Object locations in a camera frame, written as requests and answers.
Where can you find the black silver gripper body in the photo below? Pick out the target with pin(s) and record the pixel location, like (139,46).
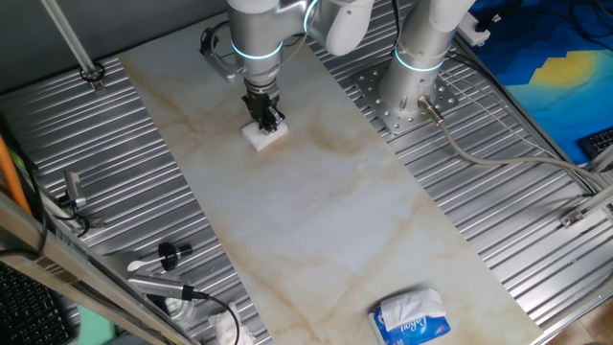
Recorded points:
(261,100)

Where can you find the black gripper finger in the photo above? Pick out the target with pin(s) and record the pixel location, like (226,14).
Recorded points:
(266,125)
(279,117)

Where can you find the white sponge block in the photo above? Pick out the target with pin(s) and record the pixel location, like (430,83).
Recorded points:
(262,139)

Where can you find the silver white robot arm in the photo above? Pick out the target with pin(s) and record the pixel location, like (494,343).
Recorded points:
(414,76)

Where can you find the marble pattern slab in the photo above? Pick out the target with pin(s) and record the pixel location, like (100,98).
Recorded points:
(311,215)

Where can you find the black knob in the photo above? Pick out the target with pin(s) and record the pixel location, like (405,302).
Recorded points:
(168,255)

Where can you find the white plastic spoon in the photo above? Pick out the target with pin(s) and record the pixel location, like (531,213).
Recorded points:
(135,265)

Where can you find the aluminium pole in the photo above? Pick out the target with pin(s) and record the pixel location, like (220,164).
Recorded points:
(72,40)

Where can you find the crumpled white tissue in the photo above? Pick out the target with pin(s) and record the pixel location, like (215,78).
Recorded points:
(227,330)

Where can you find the blue tissue pack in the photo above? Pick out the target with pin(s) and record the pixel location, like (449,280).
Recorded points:
(412,321)

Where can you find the orange tube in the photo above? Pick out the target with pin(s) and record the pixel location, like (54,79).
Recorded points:
(12,177)

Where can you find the blue yellow mat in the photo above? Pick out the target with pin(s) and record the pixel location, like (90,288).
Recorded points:
(551,86)

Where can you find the black keyboard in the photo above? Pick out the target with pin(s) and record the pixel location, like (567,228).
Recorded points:
(598,141)
(29,311)

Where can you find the aluminium profile bar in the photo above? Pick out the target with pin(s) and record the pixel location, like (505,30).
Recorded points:
(598,201)

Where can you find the wrist camera on grey bracket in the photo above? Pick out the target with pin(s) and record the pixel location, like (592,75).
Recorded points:
(218,57)

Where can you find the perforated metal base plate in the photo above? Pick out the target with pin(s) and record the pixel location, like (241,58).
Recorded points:
(397,120)

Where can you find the silver ribbed camera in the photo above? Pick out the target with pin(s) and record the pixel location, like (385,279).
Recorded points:
(155,286)

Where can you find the small metal bracket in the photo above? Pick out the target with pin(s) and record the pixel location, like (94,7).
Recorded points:
(97,223)

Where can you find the metal clamp bracket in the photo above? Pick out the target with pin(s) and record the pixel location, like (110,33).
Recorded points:
(74,187)

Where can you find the aluminium frame beam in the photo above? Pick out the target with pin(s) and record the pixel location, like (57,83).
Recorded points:
(72,273)

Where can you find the metal corner bracket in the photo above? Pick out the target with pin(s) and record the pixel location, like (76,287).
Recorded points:
(571,219)

